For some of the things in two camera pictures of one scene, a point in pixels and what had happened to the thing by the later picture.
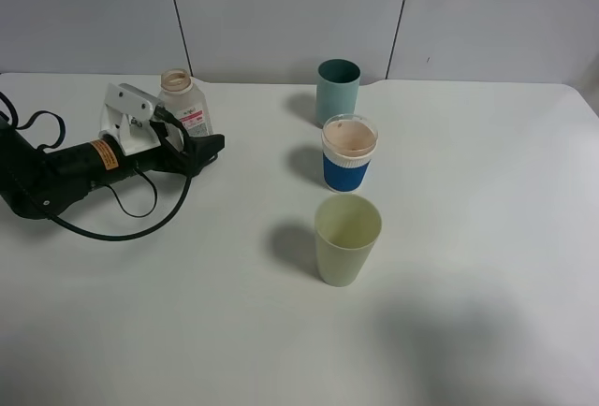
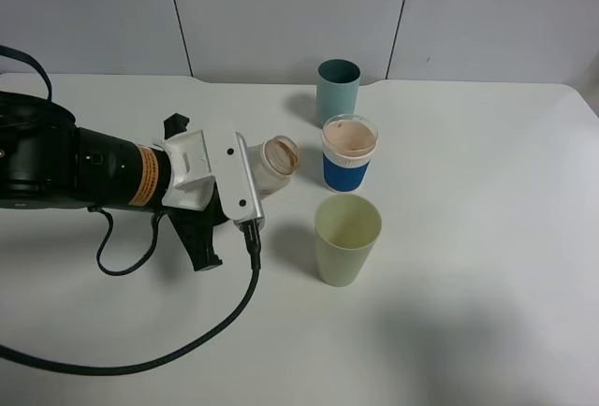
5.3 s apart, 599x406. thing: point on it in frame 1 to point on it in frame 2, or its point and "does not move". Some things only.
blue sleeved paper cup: (347, 143) does not move
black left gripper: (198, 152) to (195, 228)
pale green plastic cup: (346, 230) does not move
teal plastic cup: (337, 88) does not move
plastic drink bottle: (184, 100) to (273, 162)
